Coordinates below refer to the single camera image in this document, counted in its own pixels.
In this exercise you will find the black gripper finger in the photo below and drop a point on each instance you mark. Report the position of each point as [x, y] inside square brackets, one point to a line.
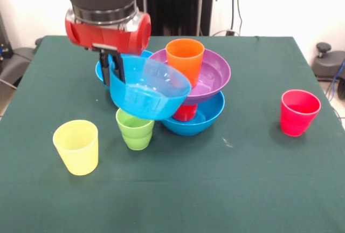
[104, 68]
[118, 67]

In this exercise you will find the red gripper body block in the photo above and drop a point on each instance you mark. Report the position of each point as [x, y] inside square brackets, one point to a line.
[107, 37]

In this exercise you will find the small patterned blue bowl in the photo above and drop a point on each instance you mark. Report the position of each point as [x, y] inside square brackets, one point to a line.
[145, 101]

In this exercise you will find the orange plastic cup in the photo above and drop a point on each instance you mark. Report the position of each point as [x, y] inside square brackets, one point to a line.
[186, 57]

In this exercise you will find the red plastic cup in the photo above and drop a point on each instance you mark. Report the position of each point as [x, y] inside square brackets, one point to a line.
[186, 113]

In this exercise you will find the purple plastic bowl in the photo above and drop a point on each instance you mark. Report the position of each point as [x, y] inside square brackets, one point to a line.
[213, 76]

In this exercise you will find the large blue plastic bowl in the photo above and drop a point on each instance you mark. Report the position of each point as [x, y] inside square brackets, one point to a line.
[207, 117]
[99, 71]

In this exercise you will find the pink plastic cup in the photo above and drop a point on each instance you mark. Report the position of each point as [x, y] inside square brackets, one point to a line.
[297, 114]

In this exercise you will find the green plastic cup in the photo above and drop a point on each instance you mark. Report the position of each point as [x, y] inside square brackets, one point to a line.
[134, 125]
[137, 142]

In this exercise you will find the yellow plastic cup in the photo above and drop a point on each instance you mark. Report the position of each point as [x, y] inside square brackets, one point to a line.
[76, 152]

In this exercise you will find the dark grey machine foot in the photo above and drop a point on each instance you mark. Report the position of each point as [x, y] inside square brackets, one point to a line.
[328, 63]
[16, 63]

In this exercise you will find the dark green tablecloth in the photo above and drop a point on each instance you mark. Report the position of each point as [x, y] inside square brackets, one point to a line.
[242, 203]

